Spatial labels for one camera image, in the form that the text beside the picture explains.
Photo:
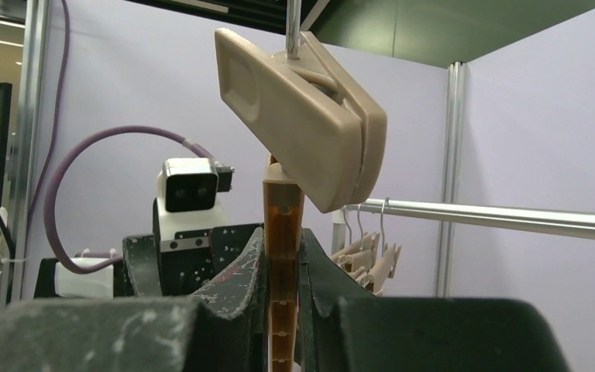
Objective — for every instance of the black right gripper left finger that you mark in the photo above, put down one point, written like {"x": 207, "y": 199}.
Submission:
{"x": 220, "y": 327}

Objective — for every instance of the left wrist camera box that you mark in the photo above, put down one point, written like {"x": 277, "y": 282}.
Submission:
{"x": 186, "y": 207}

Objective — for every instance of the white metal clothes rack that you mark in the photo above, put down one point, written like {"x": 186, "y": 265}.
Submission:
{"x": 580, "y": 225}

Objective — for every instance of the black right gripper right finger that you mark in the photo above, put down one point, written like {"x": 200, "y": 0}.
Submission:
{"x": 343, "y": 327}

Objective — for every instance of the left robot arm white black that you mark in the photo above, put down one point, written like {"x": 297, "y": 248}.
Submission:
{"x": 54, "y": 280}

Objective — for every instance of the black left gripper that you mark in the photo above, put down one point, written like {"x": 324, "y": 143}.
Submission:
{"x": 182, "y": 264}

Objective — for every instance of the beige clip hanger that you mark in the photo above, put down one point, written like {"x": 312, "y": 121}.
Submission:
{"x": 325, "y": 136}
{"x": 384, "y": 265}
{"x": 342, "y": 244}
{"x": 360, "y": 262}

